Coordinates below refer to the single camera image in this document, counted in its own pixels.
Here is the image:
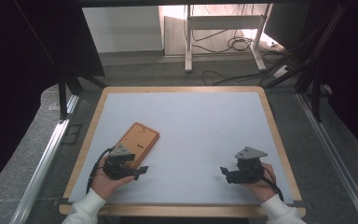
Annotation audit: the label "wooden table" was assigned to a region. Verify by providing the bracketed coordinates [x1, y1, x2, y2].
[58, 85, 308, 218]

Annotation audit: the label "black floor outlet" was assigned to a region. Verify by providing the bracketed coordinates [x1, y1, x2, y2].
[62, 123, 84, 146]

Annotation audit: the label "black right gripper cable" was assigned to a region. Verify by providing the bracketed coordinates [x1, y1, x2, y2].
[260, 167, 284, 203]

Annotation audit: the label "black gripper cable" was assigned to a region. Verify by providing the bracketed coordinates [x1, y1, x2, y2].
[85, 147, 115, 195]
[260, 167, 284, 203]

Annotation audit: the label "aluminium rail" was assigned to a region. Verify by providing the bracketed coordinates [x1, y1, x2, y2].
[296, 92, 358, 224]
[9, 93, 81, 224]

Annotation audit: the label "person's right hand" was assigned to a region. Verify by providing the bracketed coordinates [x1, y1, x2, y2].
[242, 162, 278, 203]

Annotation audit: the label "wooden photo frame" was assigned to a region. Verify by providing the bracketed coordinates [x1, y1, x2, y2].
[113, 121, 161, 169]

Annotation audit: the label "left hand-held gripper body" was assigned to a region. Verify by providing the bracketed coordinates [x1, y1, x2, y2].
[102, 142, 137, 181]

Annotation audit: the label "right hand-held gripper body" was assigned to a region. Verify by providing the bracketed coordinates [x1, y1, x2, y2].
[226, 146, 269, 185]

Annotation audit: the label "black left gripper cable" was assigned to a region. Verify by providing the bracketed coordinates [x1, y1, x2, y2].
[85, 147, 115, 195]

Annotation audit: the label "white desk frame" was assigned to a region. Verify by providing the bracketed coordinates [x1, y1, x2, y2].
[184, 3, 273, 74]

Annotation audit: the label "black floor cable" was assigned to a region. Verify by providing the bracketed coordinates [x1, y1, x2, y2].
[200, 69, 282, 87]

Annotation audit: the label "coiled black cables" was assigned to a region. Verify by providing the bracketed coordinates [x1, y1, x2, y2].
[191, 28, 255, 54]

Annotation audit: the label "black curtain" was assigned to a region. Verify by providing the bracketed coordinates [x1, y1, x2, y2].
[0, 0, 106, 201]
[318, 0, 358, 154]

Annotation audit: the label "black metal stand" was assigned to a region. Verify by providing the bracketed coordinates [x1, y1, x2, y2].
[56, 65, 109, 121]
[294, 65, 325, 123]

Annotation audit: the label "white table mat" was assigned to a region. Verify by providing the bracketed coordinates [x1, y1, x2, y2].
[67, 91, 295, 205]

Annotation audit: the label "white board panel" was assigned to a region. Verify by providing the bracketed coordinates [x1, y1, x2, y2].
[81, 6, 164, 54]

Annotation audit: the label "white power strip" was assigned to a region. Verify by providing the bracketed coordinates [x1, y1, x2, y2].
[272, 63, 292, 79]

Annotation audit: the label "person's left hand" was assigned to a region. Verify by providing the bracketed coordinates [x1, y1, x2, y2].
[89, 155, 136, 201]

